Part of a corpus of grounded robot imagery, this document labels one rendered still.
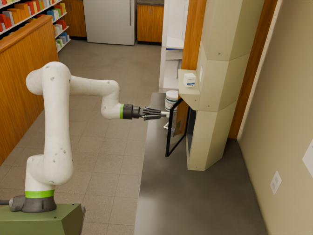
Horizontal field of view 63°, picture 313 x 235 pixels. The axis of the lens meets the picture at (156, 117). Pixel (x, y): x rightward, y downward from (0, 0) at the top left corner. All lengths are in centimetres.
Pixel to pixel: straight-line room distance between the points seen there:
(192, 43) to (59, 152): 102
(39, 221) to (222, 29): 111
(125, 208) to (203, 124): 146
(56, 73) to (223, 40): 76
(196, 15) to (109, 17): 489
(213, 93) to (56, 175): 86
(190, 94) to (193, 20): 47
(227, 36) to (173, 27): 148
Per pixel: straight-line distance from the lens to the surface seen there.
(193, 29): 165
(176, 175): 171
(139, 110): 158
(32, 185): 130
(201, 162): 171
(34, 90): 133
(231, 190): 171
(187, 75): 146
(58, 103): 116
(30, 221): 116
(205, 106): 145
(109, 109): 154
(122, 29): 644
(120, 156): 318
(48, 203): 131
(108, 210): 269
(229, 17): 128
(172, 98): 220
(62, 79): 117
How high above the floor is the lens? 219
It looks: 35 degrees down
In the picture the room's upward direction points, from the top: 4 degrees clockwise
